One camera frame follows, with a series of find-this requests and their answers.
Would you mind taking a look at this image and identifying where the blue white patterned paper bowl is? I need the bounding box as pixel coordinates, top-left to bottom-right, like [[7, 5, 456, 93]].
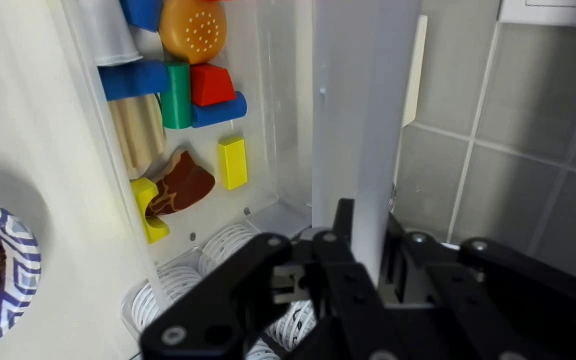
[[0, 197, 43, 359]]

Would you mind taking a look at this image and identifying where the long blue block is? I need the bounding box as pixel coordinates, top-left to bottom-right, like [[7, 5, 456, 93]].
[[98, 60, 171, 102]]

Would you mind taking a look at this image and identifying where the beige ridged toy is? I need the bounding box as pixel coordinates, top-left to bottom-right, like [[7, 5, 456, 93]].
[[107, 95, 167, 182]]

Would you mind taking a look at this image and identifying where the clear plastic storage bin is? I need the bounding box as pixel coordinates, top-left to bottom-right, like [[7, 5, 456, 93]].
[[60, 0, 317, 360]]

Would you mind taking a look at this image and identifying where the short blue block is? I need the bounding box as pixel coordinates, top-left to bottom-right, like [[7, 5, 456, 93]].
[[118, 0, 164, 34]]

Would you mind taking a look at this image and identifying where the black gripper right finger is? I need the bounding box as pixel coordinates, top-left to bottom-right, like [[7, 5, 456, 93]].
[[380, 216, 576, 360]]

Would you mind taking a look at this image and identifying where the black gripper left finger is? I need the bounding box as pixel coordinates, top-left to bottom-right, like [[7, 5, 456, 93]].
[[138, 199, 396, 360]]

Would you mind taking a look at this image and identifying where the translucent plastic cup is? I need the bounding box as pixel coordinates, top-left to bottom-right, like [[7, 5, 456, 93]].
[[76, 0, 144, 68]]

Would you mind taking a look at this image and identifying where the brown toy steak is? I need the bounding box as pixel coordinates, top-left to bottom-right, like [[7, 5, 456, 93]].
[[145, 149, 218, 218]]

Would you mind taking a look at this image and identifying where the red trapezoid block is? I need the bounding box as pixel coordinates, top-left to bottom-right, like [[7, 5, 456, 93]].
[[187, 63, 239, 110]]

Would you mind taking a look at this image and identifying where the green cylinder block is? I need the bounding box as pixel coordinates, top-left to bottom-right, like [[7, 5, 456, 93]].
[[158, 63, 194, 132]]

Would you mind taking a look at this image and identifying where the yellow rectangular block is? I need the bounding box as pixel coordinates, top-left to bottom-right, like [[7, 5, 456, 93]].
[[215, 135, 250, 193]]

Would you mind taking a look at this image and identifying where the orange toy burger bun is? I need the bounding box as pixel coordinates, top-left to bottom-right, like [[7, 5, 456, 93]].
[[158, 0, 228, 66]]

